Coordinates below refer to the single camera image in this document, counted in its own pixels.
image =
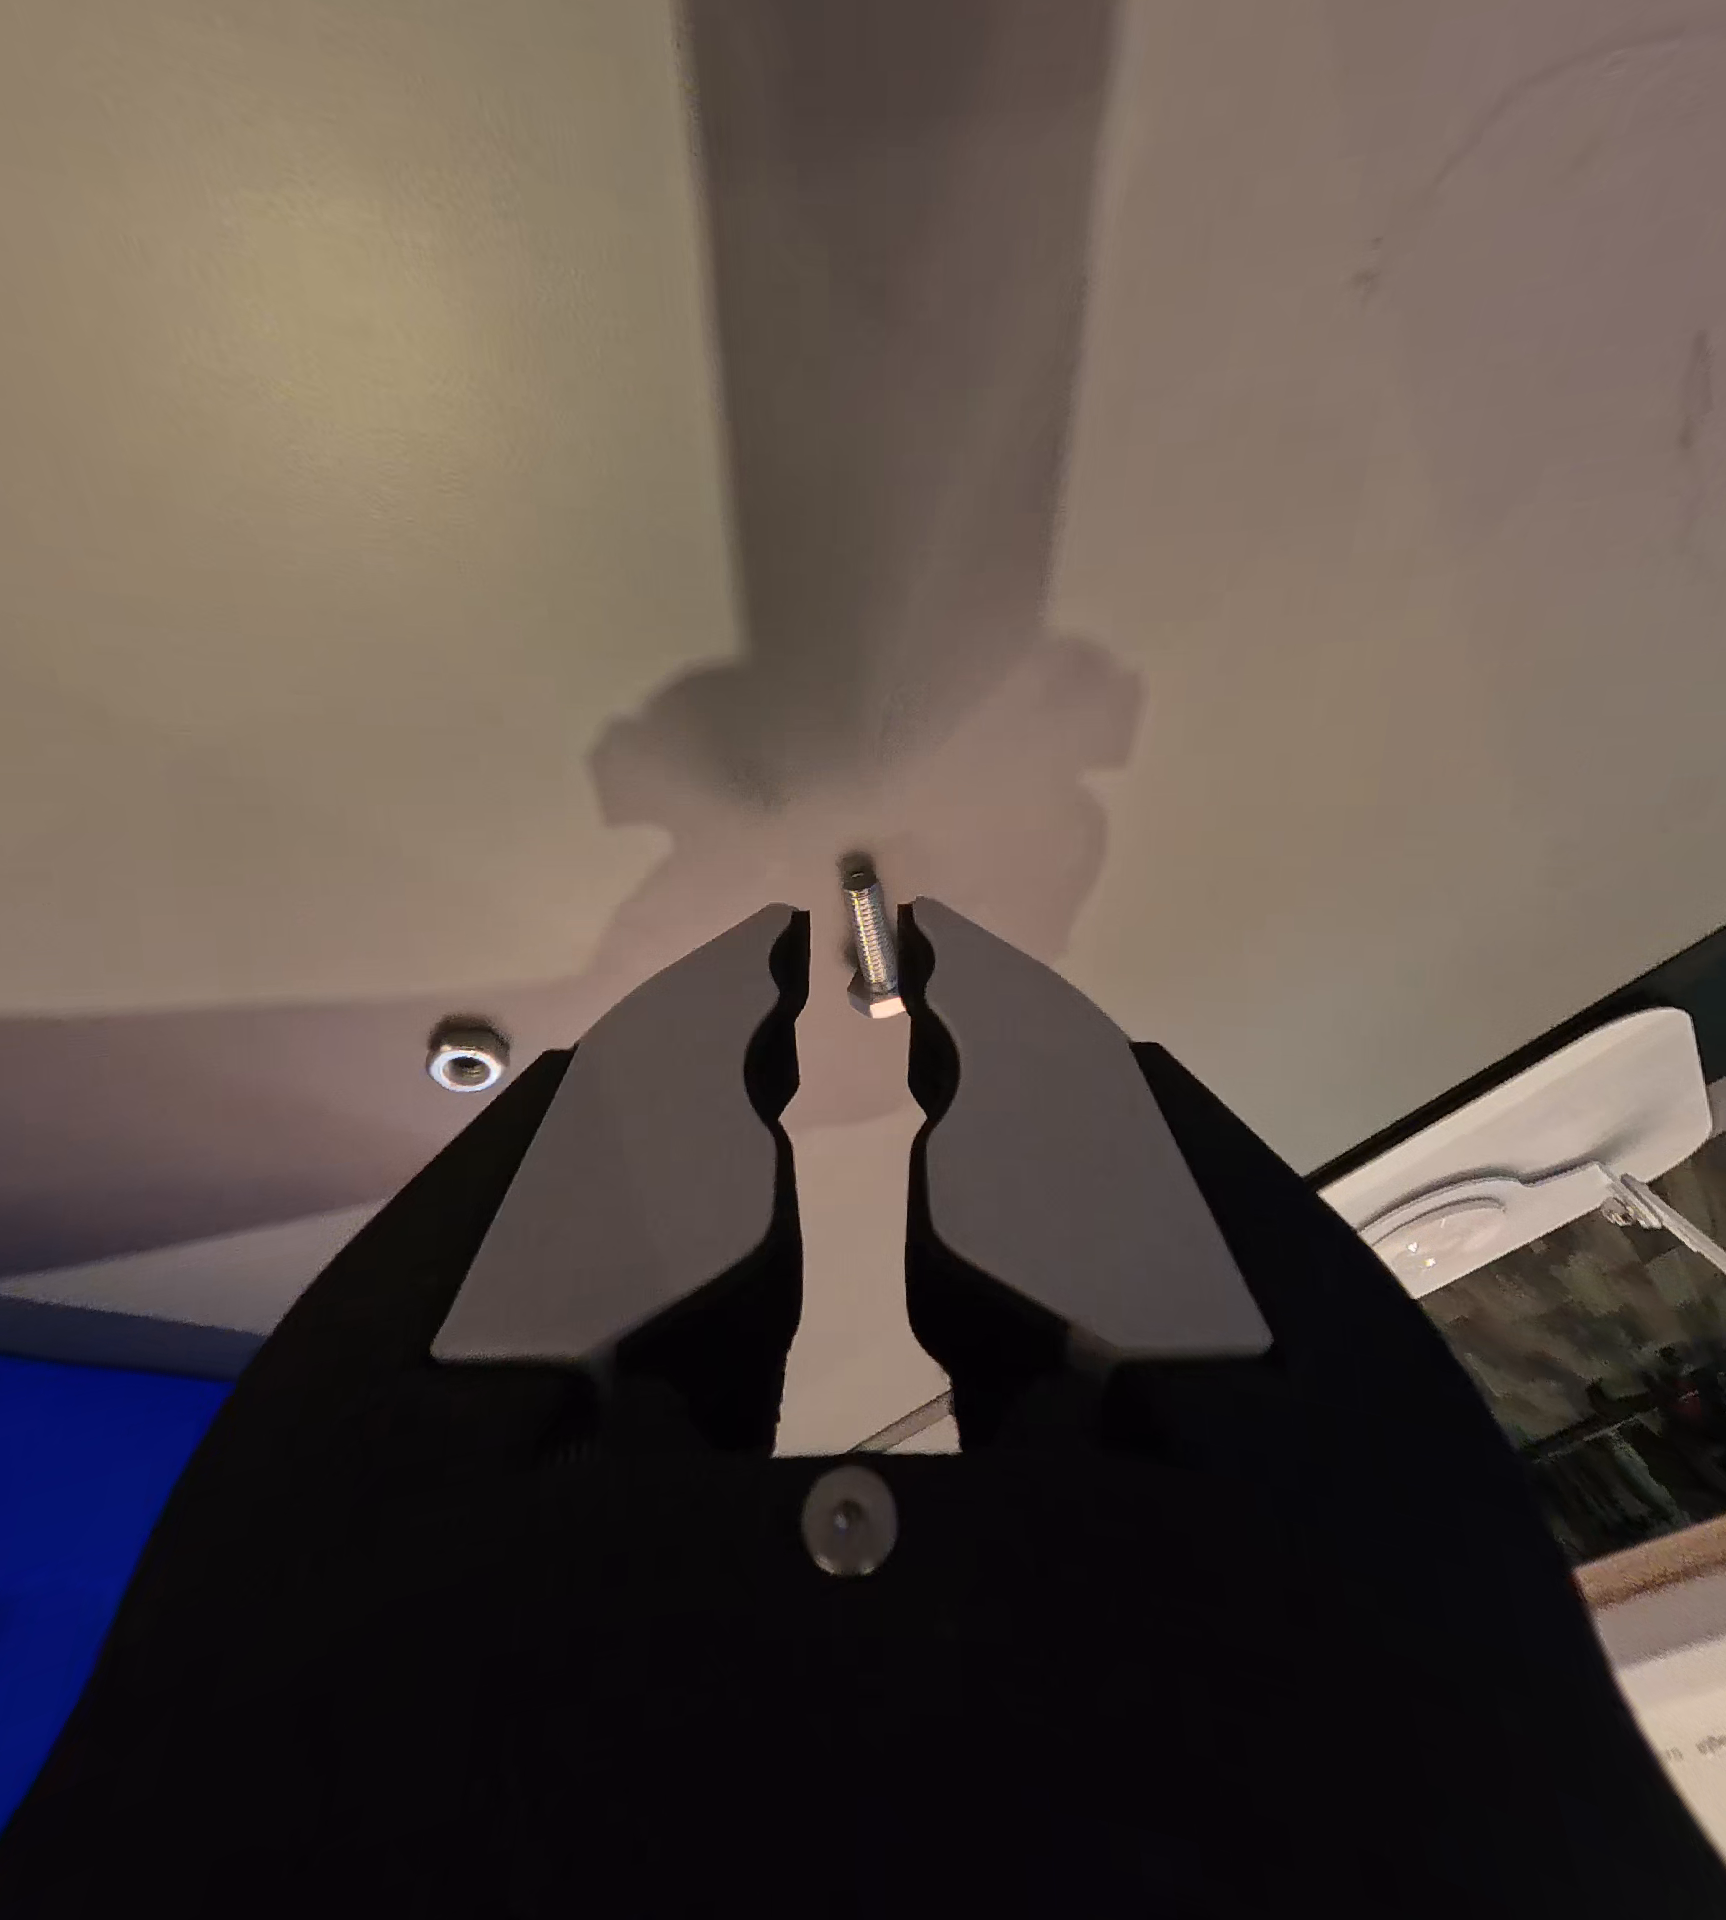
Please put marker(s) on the blue plastic bin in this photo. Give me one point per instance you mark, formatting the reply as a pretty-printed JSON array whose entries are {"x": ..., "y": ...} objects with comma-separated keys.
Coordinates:
[{"x": 23, "y": 1574}]

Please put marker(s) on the short thick steel bolt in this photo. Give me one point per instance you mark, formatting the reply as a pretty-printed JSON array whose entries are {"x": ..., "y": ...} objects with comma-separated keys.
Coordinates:
[{"x": 870, "y": 944}]

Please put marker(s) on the instruction sheet on stand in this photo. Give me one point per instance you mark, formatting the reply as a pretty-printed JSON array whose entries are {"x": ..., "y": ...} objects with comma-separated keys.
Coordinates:
[{"x": 1718, "y": 1552}]

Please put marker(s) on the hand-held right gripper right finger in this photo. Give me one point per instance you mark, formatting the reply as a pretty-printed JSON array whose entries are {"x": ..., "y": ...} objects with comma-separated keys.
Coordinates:
[{"x": 1089, "y": 1185}]

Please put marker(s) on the white tablet stand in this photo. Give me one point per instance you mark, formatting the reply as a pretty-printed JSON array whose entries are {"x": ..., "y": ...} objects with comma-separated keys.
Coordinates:
[{"x": 1553, "y": 1111}]

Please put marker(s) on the large steel hex nut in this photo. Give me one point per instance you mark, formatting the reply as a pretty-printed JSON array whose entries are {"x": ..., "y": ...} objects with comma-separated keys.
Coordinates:
[{"x": 467, "y": 1058}]

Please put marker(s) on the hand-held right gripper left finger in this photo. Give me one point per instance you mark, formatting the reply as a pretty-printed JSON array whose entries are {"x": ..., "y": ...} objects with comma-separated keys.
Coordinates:
[{"x": 622, "y": 1185}]

